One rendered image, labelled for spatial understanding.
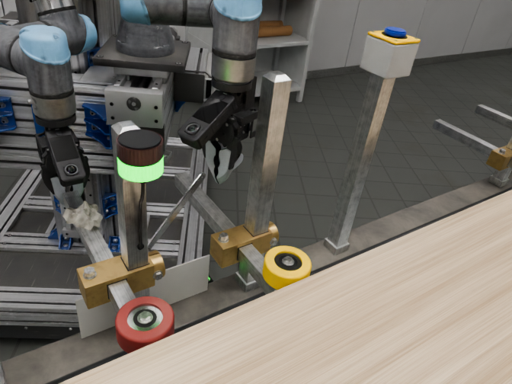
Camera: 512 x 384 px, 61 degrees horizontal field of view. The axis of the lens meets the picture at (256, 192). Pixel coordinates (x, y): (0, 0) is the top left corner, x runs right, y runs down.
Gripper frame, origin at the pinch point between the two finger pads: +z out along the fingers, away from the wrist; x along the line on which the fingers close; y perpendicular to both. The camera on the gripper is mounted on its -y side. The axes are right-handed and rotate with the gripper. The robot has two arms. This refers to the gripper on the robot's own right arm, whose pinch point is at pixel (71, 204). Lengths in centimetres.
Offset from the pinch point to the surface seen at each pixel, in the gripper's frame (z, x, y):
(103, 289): -3.6, 2.2, -29.3
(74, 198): -3.7, -0.2, -3.3
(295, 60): 55, -228, 202
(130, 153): -30.0, -2.0, -33.3
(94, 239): -3.9, -0.1, -17.4
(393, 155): 83, -231, 82
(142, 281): -2.3, -4.2, -29.3
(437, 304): -9, -41, -60
